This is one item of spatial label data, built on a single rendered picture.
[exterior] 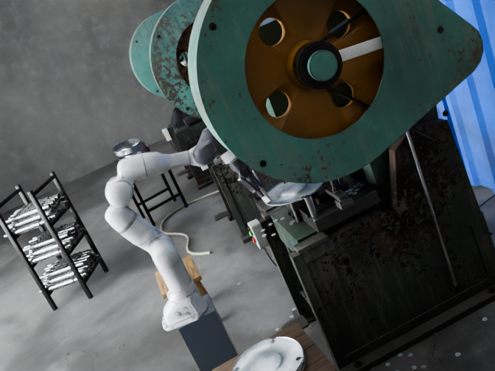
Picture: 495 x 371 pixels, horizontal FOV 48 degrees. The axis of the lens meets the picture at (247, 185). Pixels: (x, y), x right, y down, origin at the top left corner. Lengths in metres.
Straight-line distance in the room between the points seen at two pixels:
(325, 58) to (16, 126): 7.48
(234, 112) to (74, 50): 7.11
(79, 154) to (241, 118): 7.25
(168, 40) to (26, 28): 5.47
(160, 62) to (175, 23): 0.26
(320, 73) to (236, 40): 0.29
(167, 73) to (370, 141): 1.87
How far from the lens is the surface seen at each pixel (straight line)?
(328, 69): 1.87
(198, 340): 2.57
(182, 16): 3.61
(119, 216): 2.34
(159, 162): 2.31
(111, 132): 8.94
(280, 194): 2.47
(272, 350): 2.24
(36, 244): 4.53
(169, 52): 3.60
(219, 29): 1.82
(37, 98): 8.93
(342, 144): 1.99
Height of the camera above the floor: 1.66
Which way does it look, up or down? 19 degrees down
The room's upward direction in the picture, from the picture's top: 23 degrees counter-clockwise
